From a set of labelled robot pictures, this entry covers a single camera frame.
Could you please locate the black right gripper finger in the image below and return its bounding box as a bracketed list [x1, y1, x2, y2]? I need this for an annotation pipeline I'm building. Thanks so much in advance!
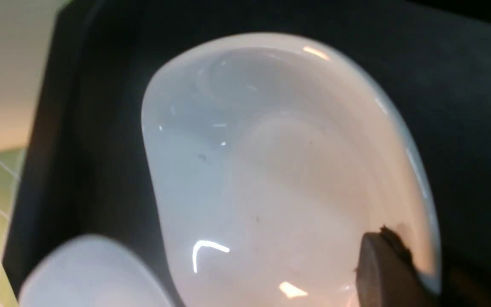
[355, 226, 439, 307]

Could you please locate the white square side dish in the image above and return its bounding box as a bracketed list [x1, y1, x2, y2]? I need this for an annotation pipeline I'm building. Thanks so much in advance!
[142, 33, 442, 307]

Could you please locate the white square front dish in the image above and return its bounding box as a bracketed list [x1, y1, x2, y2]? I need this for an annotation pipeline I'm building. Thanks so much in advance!
[19, 235, 175, 307]

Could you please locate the black plastic serving tray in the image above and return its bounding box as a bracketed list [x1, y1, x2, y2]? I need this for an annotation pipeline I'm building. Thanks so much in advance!
[3, 0, 491, 307]

